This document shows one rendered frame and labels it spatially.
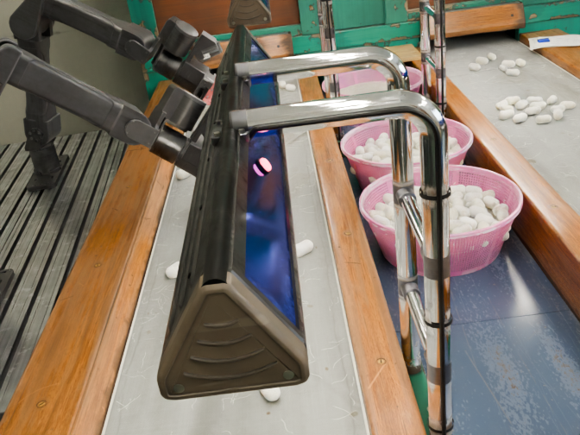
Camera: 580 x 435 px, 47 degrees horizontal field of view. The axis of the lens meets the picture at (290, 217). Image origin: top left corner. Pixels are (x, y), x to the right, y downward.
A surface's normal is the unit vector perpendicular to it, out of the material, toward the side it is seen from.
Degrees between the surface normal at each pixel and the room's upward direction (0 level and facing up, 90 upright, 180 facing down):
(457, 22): 67
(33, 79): 100
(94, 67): 90
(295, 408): 0
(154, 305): 0
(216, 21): 90
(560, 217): 0
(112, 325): 45
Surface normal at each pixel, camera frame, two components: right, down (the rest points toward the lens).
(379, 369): -0.12, -0.88
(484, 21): -0.02, 0.07
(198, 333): 0.04, 0.45
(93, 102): 0.34, 0.27
